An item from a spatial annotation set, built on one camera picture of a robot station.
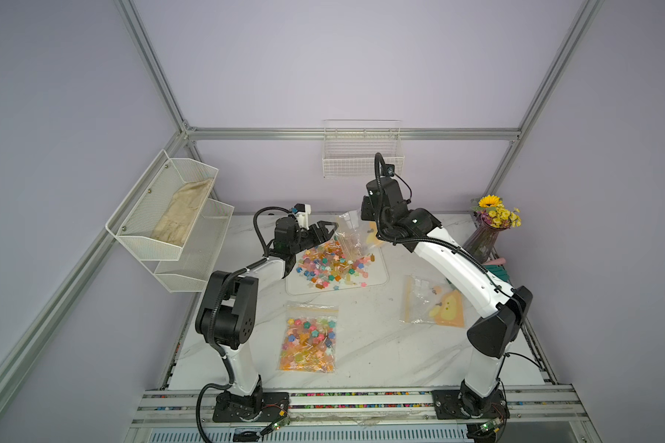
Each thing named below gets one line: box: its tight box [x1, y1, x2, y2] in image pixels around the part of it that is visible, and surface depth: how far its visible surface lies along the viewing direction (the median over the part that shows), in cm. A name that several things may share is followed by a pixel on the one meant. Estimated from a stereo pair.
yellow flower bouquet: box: [471, 193, 522, 229], surface depth 90 cm
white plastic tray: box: [285, 246, 390, 297], surface depth 101 cm
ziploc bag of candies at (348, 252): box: [314, 210, 382, 278], surface depth 103 cm
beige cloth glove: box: [150, 178, 214, 247], surface depth 80 cm
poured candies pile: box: [295, 237, 376, 291], surface depth 103 cm
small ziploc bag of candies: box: [399, 275, 465, 328], surface depth 93 cm
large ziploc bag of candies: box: [278, 300, 339, 374], surface depth 86 cm
